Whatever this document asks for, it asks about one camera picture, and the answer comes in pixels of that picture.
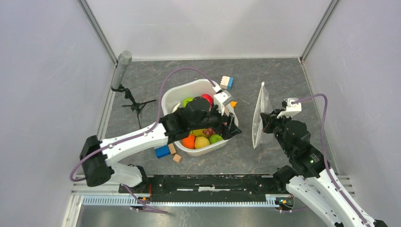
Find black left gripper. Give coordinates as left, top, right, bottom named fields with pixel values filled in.
left=190, top=102, right=242, bottom=140

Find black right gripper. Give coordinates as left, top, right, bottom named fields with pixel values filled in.
left=260, top=108, right=292, bottom=155

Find clear dotted zip bag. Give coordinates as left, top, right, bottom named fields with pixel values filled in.
left=252, top=82, right=274, bottom=149

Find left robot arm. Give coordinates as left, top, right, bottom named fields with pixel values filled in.
left=79, top=93, right=241, bottom=193

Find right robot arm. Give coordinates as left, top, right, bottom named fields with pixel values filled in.
left=260, top=110, right=386, bottom=227

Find red grape bunch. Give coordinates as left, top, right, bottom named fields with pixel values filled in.
left=203, top=128, right=216, bottom=137

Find small green lime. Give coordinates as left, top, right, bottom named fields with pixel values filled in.
left=209, top=134, right=224, bottom=144

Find orange green block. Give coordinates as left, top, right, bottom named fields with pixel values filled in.
left=230, top=101, right=237, bottom=108

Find yellow starfruit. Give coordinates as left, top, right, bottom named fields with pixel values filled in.
left=192, top=129, right=207, bottom=137

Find red apple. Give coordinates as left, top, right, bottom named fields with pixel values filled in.
left=201, top=94, right=213, bottom=106

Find yellow bumpy lemon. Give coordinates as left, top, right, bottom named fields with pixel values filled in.
left=194, top=137, right=210, bottom=149

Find orange fruit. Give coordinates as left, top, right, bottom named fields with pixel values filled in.
left=182, top=134, right=196, bottom=149

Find white and blue block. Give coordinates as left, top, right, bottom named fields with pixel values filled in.
left=219, top=76, right=234, bottom=90

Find green apple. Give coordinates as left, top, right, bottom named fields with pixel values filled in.
left=183, top=97, right=194, bottom=107

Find white garlic clove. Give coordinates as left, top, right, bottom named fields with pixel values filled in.
left=172, top=103, right=181, bottom=113

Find white plastic basket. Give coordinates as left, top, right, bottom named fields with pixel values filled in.
left=160, top=79, right=239, bottom=157

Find tan wooden block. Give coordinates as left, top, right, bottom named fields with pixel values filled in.
left=168, top=143, right=177, bottom=156

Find small wooden cube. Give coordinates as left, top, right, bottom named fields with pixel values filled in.
left=173, top=154, right=182, bottom=163

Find blue green stacked blocks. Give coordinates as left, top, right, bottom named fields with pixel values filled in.
left=155, top=145, right=171, bottom=158

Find black microphone tripod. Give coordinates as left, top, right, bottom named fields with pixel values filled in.
left=111, top=84, right=156, bottom=129

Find grey microphone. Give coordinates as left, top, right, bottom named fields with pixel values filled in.
left=111, top=51, right=132, bottom=91

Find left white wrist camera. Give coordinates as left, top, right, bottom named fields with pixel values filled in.
left=213, top=90, right=233, bottom=115

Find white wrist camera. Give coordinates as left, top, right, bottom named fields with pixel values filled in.
left=277, top=97, right=302, bottom=118
left=213, top=90, right=233, bottom=115

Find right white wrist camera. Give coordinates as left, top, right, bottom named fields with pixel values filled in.
left=277, top=97, right=302, bottom=118

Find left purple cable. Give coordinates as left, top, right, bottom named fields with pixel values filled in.
left=69, top=67, right=220, bottom=215

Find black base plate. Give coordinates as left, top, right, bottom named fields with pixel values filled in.
left=131, top=174, right=288, bottom=202

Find aluminium rail frame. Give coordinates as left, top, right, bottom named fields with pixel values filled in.
left=65, top=174, right=355, bottom=212

